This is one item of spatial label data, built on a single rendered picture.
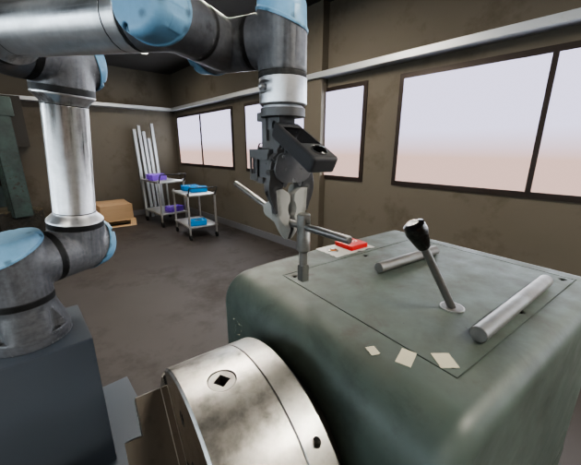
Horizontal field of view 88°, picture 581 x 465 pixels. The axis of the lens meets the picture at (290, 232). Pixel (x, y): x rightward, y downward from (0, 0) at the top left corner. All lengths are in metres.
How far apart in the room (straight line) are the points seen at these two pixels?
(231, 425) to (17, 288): 0.56
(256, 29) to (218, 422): 0.50
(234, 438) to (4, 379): 0.56
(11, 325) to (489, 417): 0.80
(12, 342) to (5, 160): 5.69
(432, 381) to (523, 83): 2.87
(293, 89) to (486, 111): 2.75
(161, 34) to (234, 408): 0.42
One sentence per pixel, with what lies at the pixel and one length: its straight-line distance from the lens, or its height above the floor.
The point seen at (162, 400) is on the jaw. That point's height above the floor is 1.18.
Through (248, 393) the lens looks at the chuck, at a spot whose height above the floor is 1.23.
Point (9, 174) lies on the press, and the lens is 6.44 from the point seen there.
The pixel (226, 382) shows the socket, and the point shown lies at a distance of 0.42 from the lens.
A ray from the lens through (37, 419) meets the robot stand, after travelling 0.90.
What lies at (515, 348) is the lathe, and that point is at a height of 1.25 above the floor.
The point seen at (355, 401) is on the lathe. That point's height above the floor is 1.22.
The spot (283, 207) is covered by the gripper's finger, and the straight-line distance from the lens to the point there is 0.50.
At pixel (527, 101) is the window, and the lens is 3.10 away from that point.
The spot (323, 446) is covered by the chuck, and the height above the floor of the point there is 1.19.
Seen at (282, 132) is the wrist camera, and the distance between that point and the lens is 0.47.
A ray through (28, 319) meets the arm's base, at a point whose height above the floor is 1.17.
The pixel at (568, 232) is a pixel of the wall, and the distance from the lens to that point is 3.10.
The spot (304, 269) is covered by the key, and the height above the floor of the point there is 1.31.
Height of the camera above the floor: 1.50
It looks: 16 degrees down
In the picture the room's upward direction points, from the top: straight up
